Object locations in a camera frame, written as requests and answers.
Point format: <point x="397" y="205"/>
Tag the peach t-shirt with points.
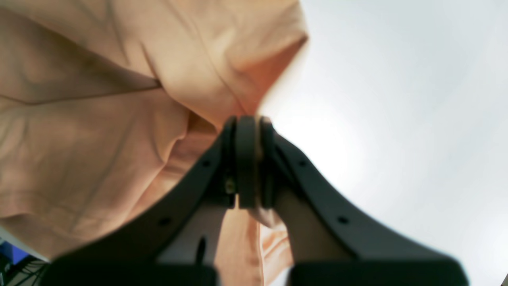
<point x="106" y="104"/>

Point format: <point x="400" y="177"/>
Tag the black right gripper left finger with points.
<point x="175" y="241"/>

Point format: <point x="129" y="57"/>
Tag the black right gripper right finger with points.
<point x="333" y="242"/>

